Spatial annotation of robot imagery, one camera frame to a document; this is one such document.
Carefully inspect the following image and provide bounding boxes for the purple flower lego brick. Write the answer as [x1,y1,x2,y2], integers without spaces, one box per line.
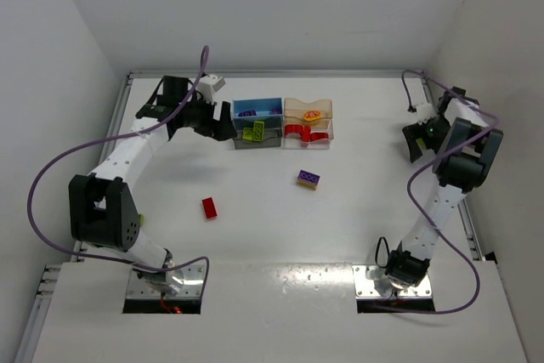
[237,110,257,117]

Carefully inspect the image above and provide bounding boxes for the red rounded lego brick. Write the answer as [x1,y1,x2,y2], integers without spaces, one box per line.
[284,124,304,139]

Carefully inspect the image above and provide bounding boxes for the yellow rounded lego brick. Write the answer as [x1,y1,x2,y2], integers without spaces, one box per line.
[302,110,322,122]

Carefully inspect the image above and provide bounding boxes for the red curved lego brick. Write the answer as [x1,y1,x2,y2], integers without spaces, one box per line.
[301,127,330,147]

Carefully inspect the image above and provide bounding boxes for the purple yellow lego stack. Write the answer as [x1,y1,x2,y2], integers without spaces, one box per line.
[297,169,320,190]

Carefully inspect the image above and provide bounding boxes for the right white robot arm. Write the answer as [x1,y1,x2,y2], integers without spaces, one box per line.
[384,87,503,289]

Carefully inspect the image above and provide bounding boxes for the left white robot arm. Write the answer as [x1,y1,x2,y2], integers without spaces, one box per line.
[69,74,236,288]

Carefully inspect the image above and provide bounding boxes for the blue container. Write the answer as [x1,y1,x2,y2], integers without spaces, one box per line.
[233,98,283,117]

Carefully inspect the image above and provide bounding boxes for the smoky grey container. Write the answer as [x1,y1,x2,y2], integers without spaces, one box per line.
[233,116,283,150]

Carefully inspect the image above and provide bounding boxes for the orange translucent container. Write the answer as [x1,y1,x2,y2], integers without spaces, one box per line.
[283,98,333,123]

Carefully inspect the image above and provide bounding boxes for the clear container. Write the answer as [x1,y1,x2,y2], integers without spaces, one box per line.
[282,121,334,150]

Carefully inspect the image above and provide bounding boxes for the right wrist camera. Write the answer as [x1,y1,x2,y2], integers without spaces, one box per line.
[408,102,436,125]

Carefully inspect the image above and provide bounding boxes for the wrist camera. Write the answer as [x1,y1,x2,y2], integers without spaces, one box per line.
[408,102,436,125]
[196,74,225,103]

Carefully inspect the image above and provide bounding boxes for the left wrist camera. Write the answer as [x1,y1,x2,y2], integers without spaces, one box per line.
[196,74,225,103]

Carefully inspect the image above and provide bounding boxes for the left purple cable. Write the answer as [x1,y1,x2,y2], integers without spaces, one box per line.
[27,44,210,279]

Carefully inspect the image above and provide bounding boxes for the purple cable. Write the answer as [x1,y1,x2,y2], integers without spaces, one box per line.
[373,68,501,315]
[27,44,210,279]

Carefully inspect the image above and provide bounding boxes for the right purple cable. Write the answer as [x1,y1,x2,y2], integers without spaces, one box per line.
[373,68,501,315]

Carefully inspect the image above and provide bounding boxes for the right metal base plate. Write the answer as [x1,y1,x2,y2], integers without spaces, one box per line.
[352,264,433,301]

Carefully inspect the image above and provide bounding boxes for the metal base plate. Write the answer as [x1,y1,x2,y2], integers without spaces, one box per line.
[126,264,207,301]
[352,264,433,301]

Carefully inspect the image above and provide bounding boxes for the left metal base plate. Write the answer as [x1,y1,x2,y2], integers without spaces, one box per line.
[126,264,207,301]

